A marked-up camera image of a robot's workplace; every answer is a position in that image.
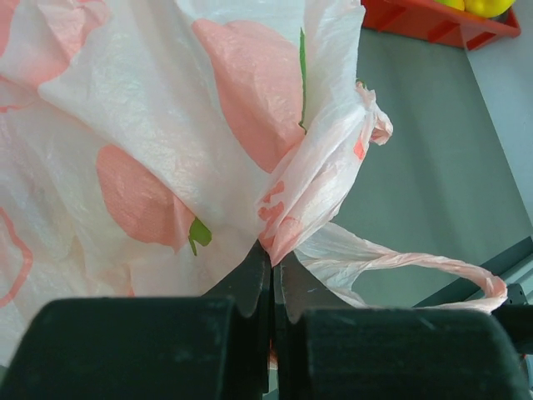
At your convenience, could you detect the red plastic crate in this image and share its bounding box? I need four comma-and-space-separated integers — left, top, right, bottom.
361, 0, 521, 51

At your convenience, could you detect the pink plastic bag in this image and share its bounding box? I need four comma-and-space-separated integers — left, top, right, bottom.
1, 1, 507, 365

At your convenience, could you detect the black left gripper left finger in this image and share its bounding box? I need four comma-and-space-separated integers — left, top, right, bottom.
1, 244, 271, 399

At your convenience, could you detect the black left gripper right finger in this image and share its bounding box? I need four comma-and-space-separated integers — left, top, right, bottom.
272, 255, 532, 399

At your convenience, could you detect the yellow lemon in crate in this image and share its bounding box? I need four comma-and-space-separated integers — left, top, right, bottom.
436, 0, 515, 18

